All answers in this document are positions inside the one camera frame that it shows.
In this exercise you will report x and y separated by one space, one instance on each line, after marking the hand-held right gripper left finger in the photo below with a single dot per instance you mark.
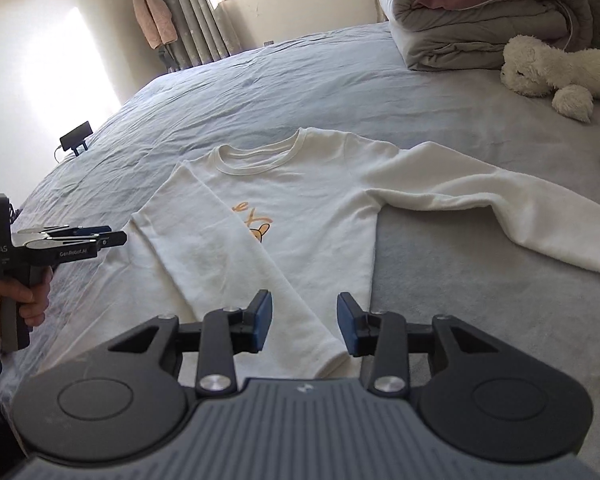
264 320

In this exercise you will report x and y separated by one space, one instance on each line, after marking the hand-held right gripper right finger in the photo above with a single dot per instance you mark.
347 325

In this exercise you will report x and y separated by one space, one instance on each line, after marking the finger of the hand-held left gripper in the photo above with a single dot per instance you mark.
87 230
112 240

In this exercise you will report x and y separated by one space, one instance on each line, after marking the white long-sleeve sweatshirt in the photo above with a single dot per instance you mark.
320 200

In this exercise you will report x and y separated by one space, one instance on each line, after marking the black clothes rack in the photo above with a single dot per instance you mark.
167 57

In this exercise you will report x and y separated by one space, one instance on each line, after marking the person's left hand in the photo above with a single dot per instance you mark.
37 300

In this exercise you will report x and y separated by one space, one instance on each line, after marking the black phone on stand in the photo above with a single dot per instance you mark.
76 136

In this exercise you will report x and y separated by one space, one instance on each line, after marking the pink hanging garment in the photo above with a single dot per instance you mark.
152 15

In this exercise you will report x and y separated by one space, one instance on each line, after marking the grey star curtain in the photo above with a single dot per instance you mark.
190 10

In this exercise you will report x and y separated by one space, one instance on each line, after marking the white plush dog toy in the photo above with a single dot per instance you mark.
545 70

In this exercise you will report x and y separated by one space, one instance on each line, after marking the folded grey quilt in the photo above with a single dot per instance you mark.
480 15

